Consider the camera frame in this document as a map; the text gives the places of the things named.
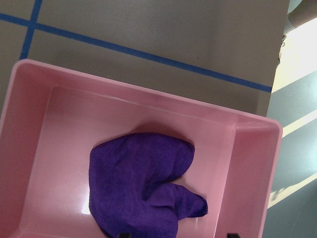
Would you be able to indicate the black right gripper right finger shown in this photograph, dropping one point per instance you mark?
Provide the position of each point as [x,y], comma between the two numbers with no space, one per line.
[232,235]

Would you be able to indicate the purple microfiber cloth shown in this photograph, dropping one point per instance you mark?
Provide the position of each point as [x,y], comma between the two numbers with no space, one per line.
[132,186]

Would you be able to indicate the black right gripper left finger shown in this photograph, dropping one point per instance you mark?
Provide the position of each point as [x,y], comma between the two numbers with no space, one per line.
[124,235]

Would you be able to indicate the pink plastic bin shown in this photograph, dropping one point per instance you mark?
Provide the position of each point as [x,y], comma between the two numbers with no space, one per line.
[53,117]

